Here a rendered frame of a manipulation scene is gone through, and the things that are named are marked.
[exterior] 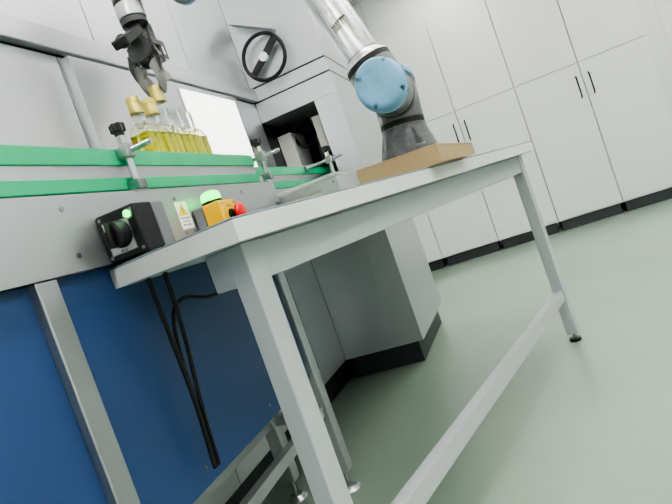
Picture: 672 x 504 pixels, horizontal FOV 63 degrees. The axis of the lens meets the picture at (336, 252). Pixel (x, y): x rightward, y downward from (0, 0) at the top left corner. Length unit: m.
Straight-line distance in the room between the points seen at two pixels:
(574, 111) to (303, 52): 3.07
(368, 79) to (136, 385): 0.80
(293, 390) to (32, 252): 0.42
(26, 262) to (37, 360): 0.13
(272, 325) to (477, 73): 4.48
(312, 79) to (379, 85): 1.22
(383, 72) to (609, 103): 3.97
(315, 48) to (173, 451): 1.88
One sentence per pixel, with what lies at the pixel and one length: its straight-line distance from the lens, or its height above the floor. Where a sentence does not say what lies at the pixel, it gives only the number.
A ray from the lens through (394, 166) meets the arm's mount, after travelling 1.34.
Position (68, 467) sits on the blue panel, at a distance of 0.87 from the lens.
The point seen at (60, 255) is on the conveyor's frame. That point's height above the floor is 0.79.
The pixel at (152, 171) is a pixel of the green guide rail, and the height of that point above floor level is 0.92.
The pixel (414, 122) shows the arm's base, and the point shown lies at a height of 0.87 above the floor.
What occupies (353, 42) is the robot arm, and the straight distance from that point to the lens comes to 1.36.
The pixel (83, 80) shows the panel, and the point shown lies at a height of 1.26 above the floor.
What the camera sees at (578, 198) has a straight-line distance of 5.12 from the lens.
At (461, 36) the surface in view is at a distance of 5.22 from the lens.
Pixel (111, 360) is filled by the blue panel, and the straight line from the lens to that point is 0.95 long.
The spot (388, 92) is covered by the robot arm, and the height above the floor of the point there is 0.94.
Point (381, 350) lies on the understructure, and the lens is 2.52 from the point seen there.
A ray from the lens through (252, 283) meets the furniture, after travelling 0.81.
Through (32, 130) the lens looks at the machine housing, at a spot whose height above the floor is 1.12.
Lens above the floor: 0.69
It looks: 2 degrees down
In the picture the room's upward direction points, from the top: 19 degrees counter-clockwise
